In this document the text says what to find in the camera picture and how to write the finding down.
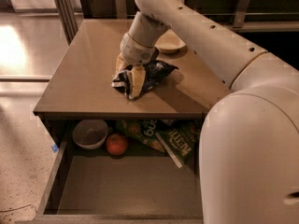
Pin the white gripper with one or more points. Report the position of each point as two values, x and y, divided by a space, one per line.
135 52

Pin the blue chip bag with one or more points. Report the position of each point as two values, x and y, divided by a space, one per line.
156 72

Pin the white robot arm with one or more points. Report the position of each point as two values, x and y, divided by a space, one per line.
249 143

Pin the grey cabinet with top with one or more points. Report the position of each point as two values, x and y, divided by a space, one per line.
81 85

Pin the grey bowl in drawer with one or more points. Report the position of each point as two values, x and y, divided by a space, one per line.
90 133

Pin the green kettle chip bag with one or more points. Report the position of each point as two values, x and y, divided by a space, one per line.
179 140

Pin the open top drawer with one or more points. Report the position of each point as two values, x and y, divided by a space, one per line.
142 186

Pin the white bowl on cabinet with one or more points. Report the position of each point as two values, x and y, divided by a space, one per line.
169 43

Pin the red apple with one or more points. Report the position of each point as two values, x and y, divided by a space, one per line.
116 144

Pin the blue tape piece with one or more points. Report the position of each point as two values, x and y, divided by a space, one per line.
55 148

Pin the grey metal bracket left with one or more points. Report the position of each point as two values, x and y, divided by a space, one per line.
121 9

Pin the grey metal bracket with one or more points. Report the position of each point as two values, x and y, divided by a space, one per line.
121 9
240 13

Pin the metal frame post left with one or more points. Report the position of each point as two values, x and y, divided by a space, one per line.
68 19

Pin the grey metal bracket right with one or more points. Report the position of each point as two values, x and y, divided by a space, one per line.
240 13

